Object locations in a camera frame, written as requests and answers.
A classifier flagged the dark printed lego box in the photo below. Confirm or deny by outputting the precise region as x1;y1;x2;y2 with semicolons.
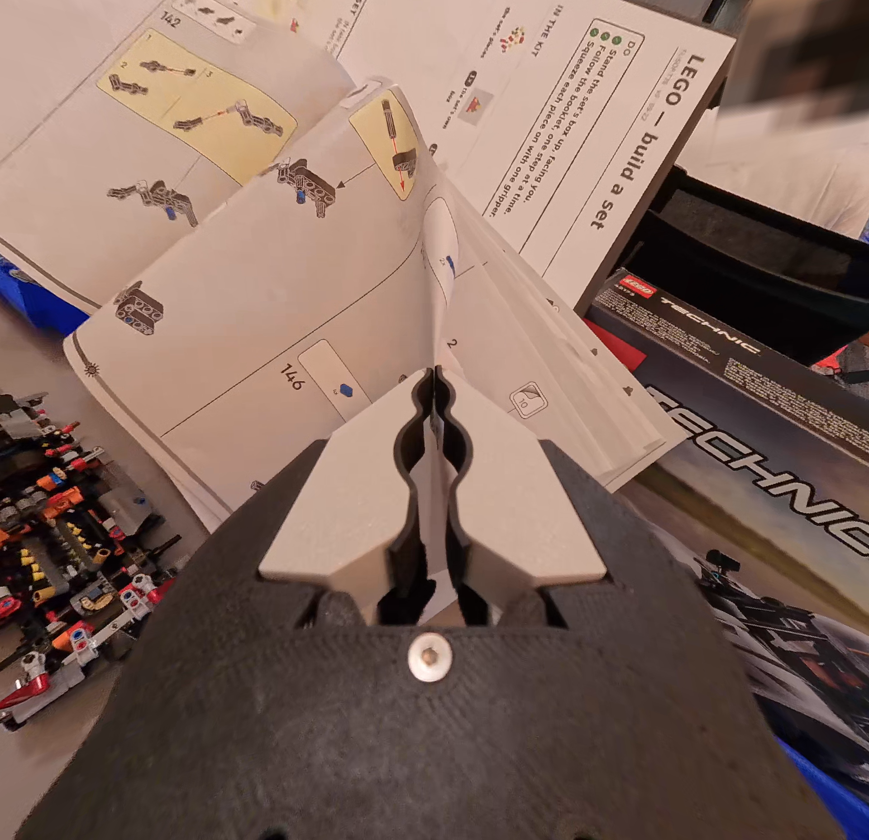
584;269;869;787

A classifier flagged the lego instruction booklet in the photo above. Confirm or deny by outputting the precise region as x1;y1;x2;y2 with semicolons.
0;0;737;617

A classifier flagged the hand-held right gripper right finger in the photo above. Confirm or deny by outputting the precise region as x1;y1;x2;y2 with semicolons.
436;366;608;627

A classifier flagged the blue plastic bin with tag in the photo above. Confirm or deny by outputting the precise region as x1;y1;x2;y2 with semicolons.
0;256;92;338

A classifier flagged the large lego vehicle chassis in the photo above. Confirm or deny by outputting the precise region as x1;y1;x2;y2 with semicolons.
0;392;184;732

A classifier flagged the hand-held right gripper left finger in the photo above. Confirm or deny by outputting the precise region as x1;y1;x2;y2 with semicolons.
258;369;439;627

